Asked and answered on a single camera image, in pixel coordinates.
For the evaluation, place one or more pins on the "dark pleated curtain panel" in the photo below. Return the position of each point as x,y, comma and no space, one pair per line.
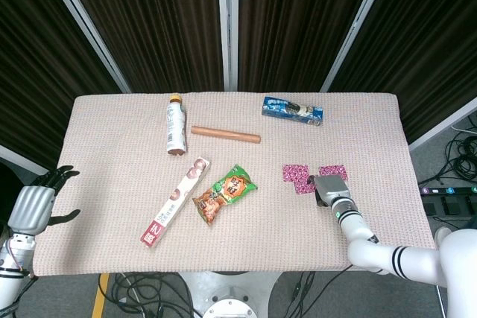
425,53
298,24
156,24
37,72

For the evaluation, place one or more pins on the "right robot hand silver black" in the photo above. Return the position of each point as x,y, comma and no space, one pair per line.
331,189

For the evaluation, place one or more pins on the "blue cookie box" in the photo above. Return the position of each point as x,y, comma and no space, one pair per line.
292,111

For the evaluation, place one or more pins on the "white bottle yellow cap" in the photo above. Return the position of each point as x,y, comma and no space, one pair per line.
175,128

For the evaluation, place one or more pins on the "pink waffle table cloth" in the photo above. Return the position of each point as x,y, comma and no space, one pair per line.
279,236

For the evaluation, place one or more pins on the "long white baking paper box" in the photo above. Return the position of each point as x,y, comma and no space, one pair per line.
175,202

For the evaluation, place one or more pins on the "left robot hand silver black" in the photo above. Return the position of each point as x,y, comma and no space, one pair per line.
30,208

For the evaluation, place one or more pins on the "green snack bag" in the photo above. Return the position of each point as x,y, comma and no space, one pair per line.
223,193

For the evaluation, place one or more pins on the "brown wooden rolling pin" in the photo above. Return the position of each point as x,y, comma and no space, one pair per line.
225,135

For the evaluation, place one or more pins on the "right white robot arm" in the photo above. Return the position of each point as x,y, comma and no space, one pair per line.
410,258

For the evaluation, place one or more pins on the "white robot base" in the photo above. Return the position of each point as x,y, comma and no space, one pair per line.
229,292

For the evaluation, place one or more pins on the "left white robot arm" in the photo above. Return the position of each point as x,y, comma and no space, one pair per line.
11,269

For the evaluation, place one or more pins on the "pink patterned square tile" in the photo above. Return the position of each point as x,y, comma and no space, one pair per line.
333,171
303,187
294,173

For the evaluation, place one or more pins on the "yellow floor tape strip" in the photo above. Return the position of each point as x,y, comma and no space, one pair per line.
100,295

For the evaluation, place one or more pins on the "white partition frame rail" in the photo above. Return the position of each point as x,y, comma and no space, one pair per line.
22,159
443,124

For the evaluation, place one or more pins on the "white partition frame post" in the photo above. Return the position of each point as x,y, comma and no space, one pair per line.
85,24
228,24
356,27

